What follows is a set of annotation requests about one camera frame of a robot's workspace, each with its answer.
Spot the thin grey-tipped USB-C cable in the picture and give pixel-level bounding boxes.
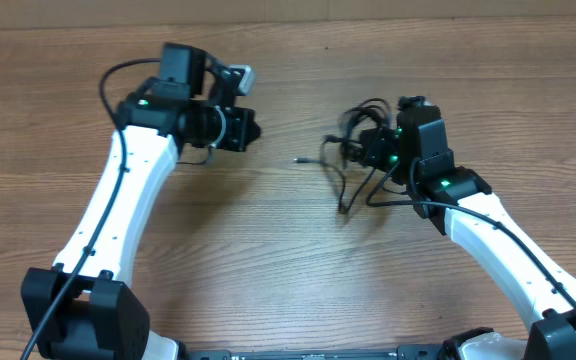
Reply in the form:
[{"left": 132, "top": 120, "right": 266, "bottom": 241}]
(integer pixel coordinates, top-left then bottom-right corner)
[{"left": 292, "top": 156, "right": 344, "bottom": 174}]

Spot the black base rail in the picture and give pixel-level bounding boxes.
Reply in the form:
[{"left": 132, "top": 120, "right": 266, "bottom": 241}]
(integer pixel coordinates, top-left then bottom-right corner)
[{"left": 182, "top": 344, "right": 443, "bottom": 360}]

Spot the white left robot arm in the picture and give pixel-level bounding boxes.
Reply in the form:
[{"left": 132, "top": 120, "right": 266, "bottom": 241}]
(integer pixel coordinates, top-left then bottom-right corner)
[{"left": 21, "top": 43, "right": 261, "bottom": 359}]

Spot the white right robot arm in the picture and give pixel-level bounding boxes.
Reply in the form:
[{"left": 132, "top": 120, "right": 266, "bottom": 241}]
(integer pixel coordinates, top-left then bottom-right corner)
[{"left": 340, "top": 97, "right": 576, "bottom": 359}]

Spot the black USB-C cable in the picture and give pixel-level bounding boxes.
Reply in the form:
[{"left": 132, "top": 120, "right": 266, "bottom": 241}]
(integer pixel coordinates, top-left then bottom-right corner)
[{"left": 320, "top": 133, "right": 384, "bottom": 215}]

